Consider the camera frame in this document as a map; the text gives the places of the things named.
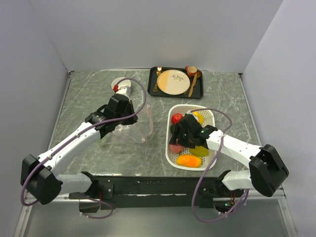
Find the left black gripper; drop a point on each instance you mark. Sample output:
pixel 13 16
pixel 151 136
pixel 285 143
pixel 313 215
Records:
pixel 130 107

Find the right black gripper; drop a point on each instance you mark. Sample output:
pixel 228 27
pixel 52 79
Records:
pixel 179 130

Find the pink peach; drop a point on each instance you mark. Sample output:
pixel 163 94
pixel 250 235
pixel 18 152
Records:
pixel 176 148

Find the red strawberry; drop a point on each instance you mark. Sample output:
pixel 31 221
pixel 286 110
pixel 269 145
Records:
pixel 176 118

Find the clear zip top bag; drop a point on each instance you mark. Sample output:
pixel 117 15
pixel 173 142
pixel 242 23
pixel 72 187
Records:
pixel 136 133

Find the yellow bell pepper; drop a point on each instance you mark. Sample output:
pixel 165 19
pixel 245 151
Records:
pixel 201 120

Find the green avocado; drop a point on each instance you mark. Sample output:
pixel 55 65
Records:
pixel 174 129

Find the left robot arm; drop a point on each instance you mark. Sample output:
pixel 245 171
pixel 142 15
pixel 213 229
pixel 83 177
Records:
pixel 41 175

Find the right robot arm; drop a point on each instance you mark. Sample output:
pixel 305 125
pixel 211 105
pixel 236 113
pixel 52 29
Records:
pixel 265 169

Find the yellow-green mango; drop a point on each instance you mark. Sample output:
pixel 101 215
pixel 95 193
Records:
pixel 199 151

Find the white and brown bowl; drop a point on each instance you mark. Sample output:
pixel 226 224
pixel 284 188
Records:
pixel 123 83

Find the orange mango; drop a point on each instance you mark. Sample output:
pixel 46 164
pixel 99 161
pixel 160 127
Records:
pixel 190 161

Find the white plastic basket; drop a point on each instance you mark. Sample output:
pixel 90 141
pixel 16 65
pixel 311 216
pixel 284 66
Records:
pixel 172 157

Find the black serving tray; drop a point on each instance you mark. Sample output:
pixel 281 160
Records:
pixel 197 92

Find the cream and peach plate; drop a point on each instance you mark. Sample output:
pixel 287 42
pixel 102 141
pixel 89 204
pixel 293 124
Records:
pixel 173 82

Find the gold fork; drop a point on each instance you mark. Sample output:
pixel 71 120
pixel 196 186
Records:
pixel 158 72

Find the gold knife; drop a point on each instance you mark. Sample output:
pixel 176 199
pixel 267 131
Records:
pixel 193 84

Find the gold spoon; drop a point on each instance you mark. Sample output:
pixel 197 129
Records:
pixel 198 76

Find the small brown cup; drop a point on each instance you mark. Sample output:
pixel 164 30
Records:
pixel 191 71

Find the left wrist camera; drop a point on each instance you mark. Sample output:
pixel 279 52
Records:
pixel 122 90

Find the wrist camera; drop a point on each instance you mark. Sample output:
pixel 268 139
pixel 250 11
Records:
pixel 122 90
pixel 195 114

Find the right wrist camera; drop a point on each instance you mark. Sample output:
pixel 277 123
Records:
pixel 195 114

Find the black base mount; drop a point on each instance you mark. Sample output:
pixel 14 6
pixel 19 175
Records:
pixel 140 191

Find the aluminium rail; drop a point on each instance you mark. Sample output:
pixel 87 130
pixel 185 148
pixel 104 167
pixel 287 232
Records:
pixel 61 196

